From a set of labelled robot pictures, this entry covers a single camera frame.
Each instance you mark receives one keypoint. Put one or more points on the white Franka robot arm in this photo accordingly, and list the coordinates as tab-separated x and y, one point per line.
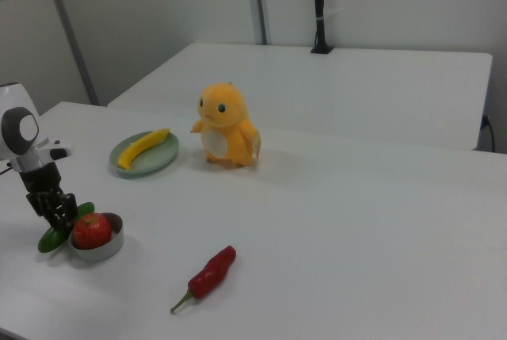
20	130

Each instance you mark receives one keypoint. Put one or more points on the pale green plate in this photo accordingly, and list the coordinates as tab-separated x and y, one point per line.
158	157

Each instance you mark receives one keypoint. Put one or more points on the green cucumber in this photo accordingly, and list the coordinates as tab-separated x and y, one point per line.
47	241

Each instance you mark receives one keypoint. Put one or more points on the orange plush toy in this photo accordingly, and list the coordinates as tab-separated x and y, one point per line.
226	126

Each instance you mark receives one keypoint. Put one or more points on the red apple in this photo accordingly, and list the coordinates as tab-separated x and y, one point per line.
92	231

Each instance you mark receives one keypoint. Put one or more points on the red chili pepper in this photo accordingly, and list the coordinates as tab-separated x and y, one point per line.
212	270

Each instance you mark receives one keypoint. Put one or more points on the yellow banana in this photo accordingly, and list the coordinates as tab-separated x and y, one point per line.
140	146

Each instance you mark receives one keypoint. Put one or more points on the silver metal bowl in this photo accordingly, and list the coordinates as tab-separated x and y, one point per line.
115	237

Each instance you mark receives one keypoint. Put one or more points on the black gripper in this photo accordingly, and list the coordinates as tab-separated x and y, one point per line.
39	181

